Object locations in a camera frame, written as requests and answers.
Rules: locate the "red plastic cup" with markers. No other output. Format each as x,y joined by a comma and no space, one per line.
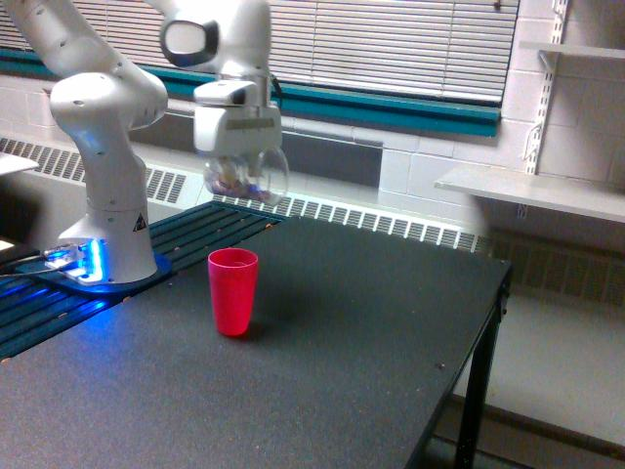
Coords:
233,274

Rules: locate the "white board at left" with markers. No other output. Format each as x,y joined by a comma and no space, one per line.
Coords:
11,164

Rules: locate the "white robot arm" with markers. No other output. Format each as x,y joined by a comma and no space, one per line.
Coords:
101,96

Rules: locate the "black table leg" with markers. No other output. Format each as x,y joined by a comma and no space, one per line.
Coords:
478,382

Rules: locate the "white wall shelf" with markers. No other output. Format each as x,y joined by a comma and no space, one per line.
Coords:
559,194
571,50

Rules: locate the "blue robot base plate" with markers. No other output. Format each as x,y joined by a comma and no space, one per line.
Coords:
88,287

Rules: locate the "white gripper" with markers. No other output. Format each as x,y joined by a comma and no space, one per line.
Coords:
234,117

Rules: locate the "white shelf bracket rail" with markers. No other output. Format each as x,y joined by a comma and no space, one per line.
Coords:
534,138

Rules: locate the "white radiator vent cover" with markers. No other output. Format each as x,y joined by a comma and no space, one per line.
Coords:
58,182

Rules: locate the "white wall shelf lower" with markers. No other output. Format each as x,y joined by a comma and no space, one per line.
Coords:
559,194

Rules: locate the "white wall shelf upper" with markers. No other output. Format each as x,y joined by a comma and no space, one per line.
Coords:
571,50

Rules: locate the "dark slatted mounting rail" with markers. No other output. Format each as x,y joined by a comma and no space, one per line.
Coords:
33,309

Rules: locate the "white window blinds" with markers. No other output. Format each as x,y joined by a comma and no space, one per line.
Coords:
446,50

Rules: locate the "peppermint candies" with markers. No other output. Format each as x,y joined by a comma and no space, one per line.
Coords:
228,184

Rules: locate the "clear plastic cup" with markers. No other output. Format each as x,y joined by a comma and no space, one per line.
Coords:
268,169

